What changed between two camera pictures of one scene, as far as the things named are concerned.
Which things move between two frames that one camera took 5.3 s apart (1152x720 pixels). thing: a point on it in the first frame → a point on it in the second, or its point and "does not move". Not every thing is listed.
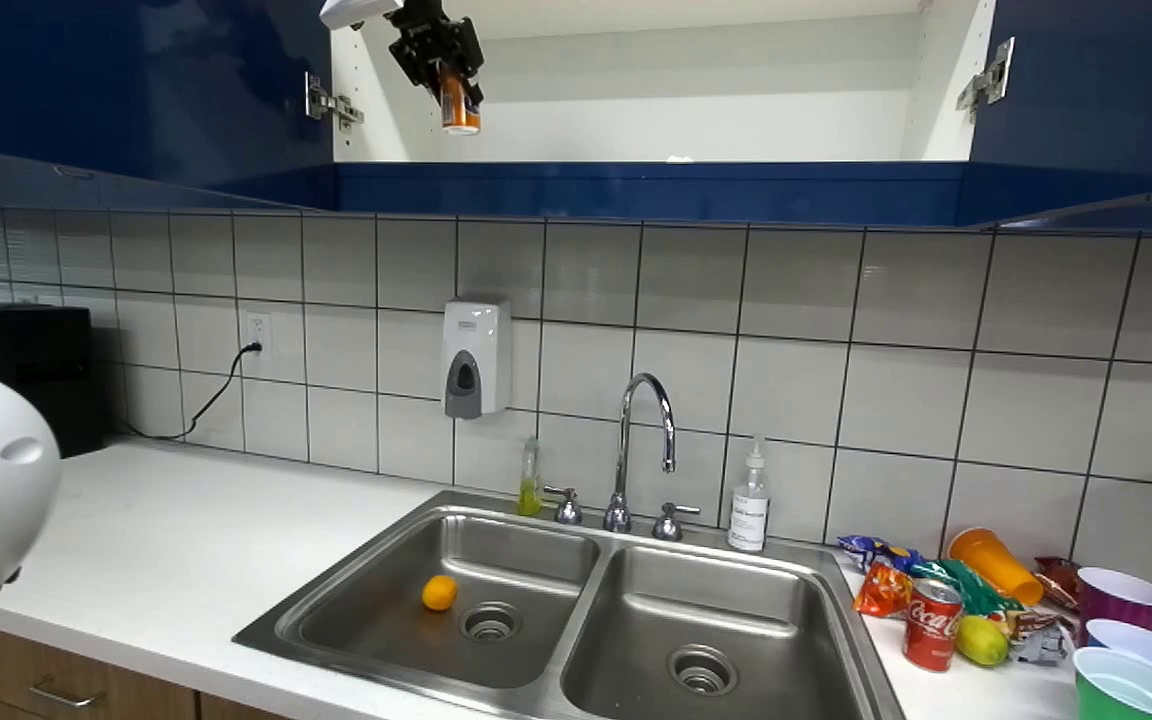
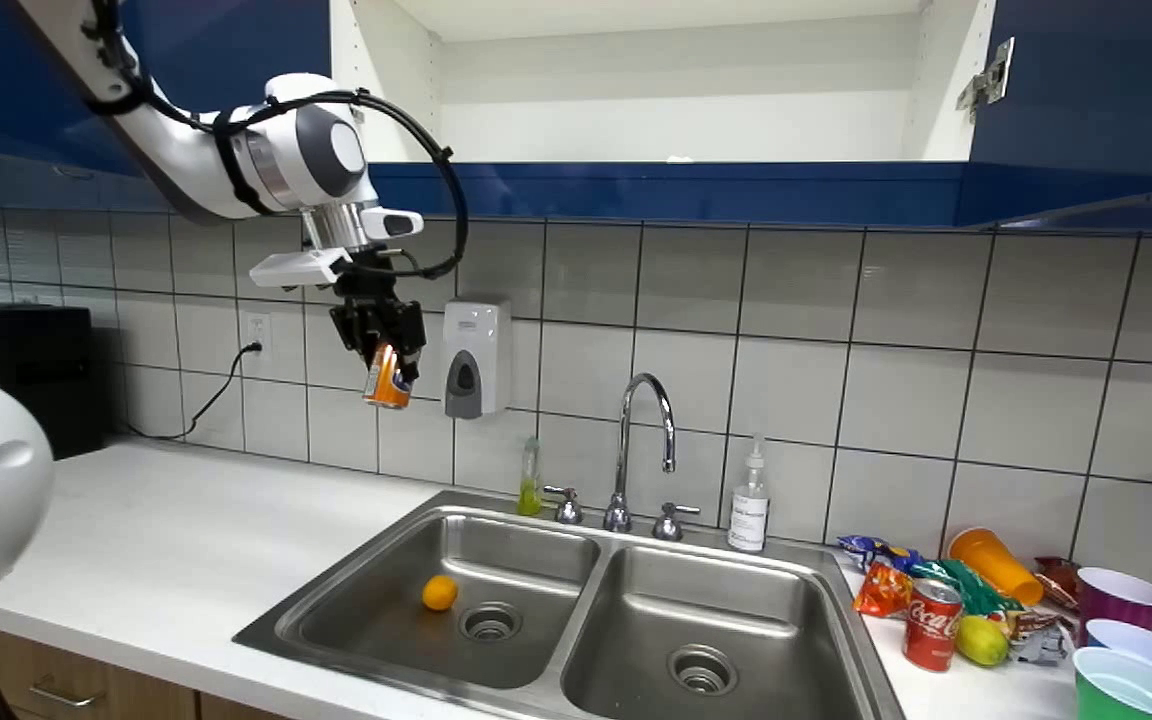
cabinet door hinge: [994, 80] does not move
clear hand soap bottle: [748, 512] does not move
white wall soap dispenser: [473, 358] does not move
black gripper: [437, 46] → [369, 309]
